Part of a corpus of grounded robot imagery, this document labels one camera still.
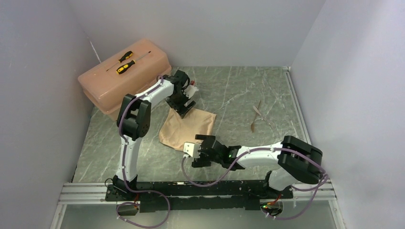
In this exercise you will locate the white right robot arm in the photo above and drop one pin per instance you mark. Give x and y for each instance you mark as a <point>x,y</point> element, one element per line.
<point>289,161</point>

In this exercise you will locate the yellow black screwdriver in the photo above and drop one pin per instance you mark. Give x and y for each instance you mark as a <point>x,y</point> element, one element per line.
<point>126,66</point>
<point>126,56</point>

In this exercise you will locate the pink plastic toolbox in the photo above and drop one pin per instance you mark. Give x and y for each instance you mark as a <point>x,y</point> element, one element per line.
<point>106,89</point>

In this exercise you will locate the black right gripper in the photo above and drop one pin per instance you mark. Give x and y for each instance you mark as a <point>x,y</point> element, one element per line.
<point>201,161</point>

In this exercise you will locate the aluminium frame rail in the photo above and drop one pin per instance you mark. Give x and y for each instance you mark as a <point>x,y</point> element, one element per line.
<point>94,194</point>

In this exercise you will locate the orange cloth napkin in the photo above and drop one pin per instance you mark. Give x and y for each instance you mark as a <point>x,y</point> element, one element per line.
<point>176,130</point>

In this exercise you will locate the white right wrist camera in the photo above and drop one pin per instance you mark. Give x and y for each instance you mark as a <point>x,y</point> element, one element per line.
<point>192,149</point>

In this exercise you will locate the brown wooden utensil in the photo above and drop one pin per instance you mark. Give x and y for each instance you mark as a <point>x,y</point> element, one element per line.
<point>252,126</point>

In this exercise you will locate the upper yellow black screwdriver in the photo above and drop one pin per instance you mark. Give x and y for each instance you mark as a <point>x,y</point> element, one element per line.
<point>126,56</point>

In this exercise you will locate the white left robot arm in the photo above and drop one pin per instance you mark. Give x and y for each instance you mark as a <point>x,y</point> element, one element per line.
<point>134,120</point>

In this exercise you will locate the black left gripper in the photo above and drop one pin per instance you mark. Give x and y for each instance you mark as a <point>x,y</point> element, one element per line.
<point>180,109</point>

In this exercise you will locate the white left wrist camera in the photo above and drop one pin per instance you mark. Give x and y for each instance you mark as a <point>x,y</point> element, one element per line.
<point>190,90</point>

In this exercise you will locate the lower yellow black screwdriver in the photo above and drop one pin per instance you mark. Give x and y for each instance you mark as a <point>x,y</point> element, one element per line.
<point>126,66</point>

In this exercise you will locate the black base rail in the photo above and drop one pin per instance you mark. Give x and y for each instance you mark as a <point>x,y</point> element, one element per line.
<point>157,196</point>

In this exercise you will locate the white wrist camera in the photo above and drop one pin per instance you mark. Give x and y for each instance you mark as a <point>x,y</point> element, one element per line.
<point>190,90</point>
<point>192,149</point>

